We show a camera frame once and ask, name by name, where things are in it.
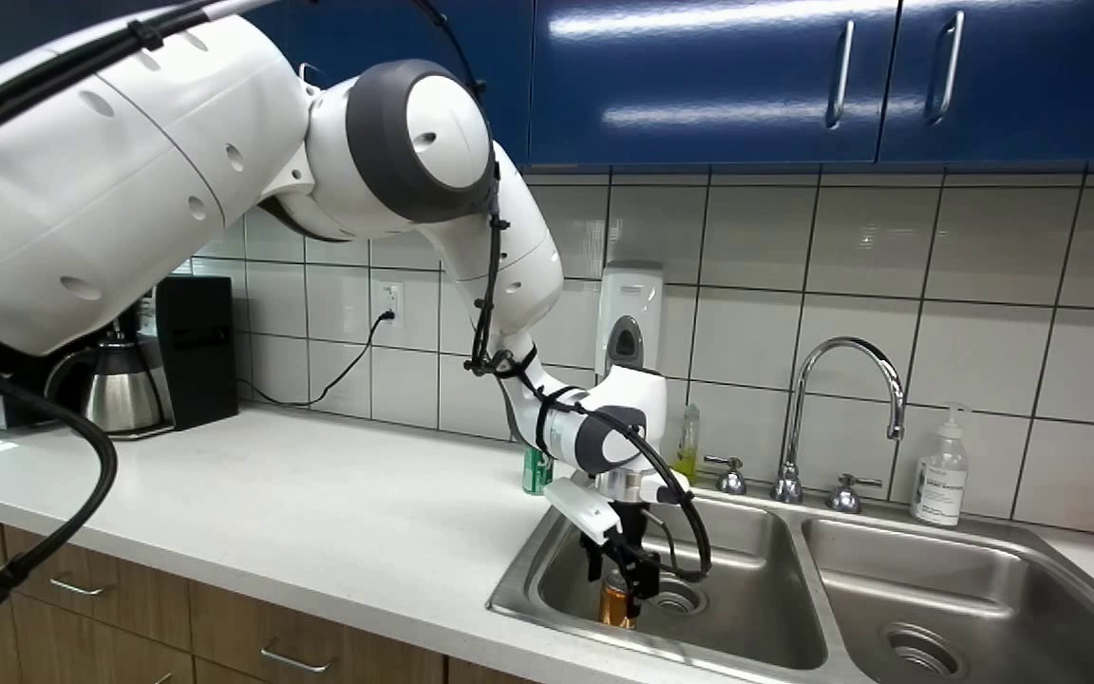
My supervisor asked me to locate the chrome faucet knob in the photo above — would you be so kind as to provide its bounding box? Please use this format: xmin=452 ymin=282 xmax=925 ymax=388
xmin=820 ymin=472 xmax=868 ymax=517
xmin=701 ymin=453 xmax=751 ymax=497

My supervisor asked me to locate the wooden drawer front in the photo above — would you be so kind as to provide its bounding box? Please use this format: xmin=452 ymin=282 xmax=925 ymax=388
xmin=0 ymin=524 xmax=194 ymax=652
xmin=187 ymin=583 xmax=452 ymax=684

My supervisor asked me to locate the chrome gooseneck faucet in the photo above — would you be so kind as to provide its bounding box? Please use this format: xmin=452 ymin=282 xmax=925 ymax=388
xmin=766 ymin=332 xmax=910 ymax=508

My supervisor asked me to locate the clear pump soap bottle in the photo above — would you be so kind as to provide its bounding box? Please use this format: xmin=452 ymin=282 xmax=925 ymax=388
xmin=910 ymin=404 xmax=971 ymax=531

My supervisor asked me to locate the green soda can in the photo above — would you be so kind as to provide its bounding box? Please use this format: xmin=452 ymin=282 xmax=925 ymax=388
xmin=520 ymin=443 xmax=560 ymax=497

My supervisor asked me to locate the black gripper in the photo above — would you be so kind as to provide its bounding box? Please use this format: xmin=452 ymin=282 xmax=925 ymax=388
xmin=579 ymin=497 xmax=670 ymax=626

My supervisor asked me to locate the stainless steel double sink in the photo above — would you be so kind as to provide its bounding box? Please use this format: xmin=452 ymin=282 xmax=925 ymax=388
xmin=481 ymin=488 xmax=1094 ymax=684

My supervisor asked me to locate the silver cabinet handle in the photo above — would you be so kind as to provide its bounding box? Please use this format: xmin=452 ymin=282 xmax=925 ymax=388
xmin=922 ymin=8 xmax=971 ymax=132
xmin=820 ymin=16 xmax=862 ymax=137

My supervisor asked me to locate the silver drawer handle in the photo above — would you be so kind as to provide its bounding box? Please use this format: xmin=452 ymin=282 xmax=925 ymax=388
xmin=42 ymin=575 xmax=110 ymax=605
xmin=254 ymin=642 xmax=337 ymax=680

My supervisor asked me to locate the orange soda can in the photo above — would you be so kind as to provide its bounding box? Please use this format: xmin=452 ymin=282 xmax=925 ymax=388
xmin=596 ymin=583 xmax=637 ymax=635

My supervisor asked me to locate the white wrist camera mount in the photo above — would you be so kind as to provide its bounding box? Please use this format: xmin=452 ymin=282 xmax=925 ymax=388
xmin=543 ymin=472 xmax=628 ymax=551

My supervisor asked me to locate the stainless steel coffee carafe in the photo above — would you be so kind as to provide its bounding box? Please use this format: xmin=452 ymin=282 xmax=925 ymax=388
xmin=81 ymin=334 xmax=170 ymax=437

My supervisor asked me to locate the black power cord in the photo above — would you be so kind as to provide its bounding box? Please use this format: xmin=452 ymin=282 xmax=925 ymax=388
xmin=239 ymin=309 xmax=397 ymax=415

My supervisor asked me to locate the green dish soap bottle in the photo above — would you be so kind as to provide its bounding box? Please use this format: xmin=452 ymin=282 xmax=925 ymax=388
xmin=673 ymin=400 xmax=706 ymax=488

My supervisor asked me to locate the black coffee maker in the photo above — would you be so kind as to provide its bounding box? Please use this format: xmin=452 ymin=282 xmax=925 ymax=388
xmin=81 ymin=275 xmax=242 ymax=437

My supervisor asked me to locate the thick black robot hose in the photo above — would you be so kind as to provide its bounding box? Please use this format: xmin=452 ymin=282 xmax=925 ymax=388
xmin=0 ymin=317 xmax=125 ymax=684

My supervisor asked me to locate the white wall outlet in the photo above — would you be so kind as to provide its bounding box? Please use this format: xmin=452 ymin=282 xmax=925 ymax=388
xmin=371 ymin=277 xmax=409 ymax=328

